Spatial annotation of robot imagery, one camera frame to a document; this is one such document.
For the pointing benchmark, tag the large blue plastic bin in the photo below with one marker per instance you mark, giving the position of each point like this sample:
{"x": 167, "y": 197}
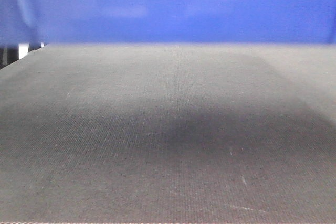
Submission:
{"x": 123, "y": 21}

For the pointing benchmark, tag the dark grey conveyor belt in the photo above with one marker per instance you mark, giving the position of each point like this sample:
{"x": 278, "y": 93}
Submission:
{"x": 169, "y": 134}

